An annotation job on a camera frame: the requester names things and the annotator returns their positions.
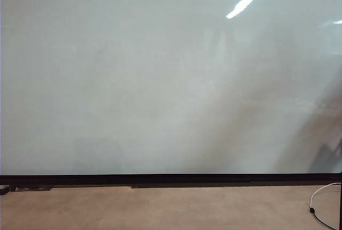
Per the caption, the long black pen tray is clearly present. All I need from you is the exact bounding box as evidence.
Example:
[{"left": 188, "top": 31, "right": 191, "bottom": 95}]
[{"left": 130, "top": 183, "right": 252, "bottom": 189}]

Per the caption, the short black pen tray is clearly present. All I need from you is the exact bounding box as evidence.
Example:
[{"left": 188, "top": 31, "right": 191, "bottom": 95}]
[{"left": 14, "top": 186, "right": 53, "bottom": 192}]

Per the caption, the white board with black frame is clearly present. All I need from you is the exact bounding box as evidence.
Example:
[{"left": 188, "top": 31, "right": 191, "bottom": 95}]
[{"left": 0, "top": 0, "right": 342, "bottom": 187}]

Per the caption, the white and black floor cable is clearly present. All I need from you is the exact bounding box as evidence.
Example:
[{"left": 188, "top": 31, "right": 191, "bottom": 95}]
[{"left": 308, "top": 182, "right": 341, "bottom": 230}]

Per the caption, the black whiteboard stand post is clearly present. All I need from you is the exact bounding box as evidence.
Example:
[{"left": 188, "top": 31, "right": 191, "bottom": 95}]
[{"left": 338, "top": 171, "right": 342, "bottom": 230}]

